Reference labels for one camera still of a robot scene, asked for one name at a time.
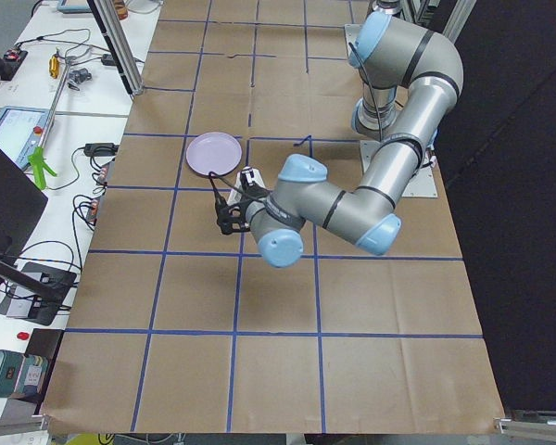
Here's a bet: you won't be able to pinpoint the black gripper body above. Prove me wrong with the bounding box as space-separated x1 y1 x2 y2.
215 184 270 235

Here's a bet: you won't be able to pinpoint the white faceted cup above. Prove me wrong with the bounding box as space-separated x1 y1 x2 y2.
227 166 269 205

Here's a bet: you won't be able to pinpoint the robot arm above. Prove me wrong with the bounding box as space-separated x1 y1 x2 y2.
215 9 463 268
366 0 413 22

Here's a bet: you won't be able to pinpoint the lavender plate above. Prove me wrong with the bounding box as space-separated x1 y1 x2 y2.
186 132 242 175

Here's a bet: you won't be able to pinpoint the brown paper table cover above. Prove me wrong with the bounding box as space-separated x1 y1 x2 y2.
43 1 503 434

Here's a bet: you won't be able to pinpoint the black power adapter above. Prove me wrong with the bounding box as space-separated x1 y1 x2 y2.
83 143 119 158

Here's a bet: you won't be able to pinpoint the green reacher grabber tool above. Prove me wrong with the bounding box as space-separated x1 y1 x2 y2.
28 57 73 190

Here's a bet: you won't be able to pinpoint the black monitor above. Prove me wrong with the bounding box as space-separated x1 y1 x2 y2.
0 130 50 312

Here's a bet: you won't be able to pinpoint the blue teach pendant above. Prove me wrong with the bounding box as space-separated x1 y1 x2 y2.
0 106 48 170

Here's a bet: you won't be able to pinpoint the yellow tool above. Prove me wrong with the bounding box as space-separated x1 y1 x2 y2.
48 54 60 79

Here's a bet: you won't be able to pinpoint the green box device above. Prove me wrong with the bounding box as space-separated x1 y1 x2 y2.
0 350 23 398

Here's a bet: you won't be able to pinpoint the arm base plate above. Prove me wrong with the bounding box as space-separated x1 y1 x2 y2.
360 140 438 198
344 24 362 57

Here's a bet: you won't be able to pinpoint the aluminium frame post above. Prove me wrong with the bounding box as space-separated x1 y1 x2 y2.
87 0 144 96

